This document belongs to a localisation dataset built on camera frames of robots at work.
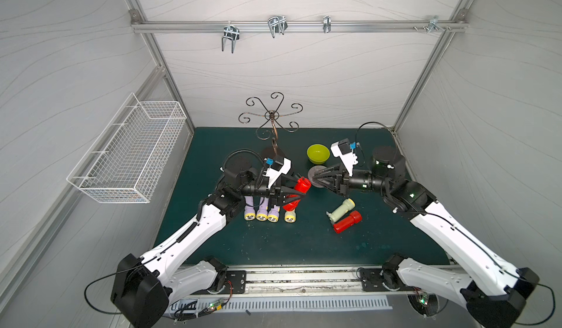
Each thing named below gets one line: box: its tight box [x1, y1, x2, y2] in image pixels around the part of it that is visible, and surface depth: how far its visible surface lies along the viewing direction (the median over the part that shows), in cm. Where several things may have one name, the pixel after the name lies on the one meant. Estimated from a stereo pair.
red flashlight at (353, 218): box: [332, 210, 363, 234], surface depth 87 cm
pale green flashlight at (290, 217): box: [283, 208, 297, 224], surface depth 88 cm
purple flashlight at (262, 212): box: [256, 196, 269, 222], surface depth 88 cm
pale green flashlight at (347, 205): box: [325, 198, 356, 224], surface depth 90 cm
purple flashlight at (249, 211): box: [243, 195, 256, 222], surface depth 89 cm
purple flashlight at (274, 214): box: [267, 205, 281, 223], surface depth 88 cm
